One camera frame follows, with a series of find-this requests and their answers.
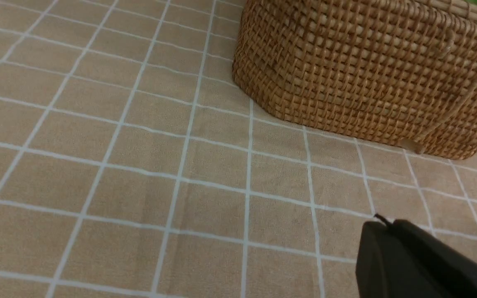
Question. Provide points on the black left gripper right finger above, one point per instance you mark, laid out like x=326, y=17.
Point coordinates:
x=454, y=274

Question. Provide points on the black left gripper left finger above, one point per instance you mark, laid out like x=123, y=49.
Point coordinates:
x=385, y=269

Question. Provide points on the woven rattan basket green lining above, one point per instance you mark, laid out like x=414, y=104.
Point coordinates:
x=396, y=72

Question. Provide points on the beige checkered tablecloth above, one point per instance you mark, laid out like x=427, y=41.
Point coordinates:
x=131, y=165

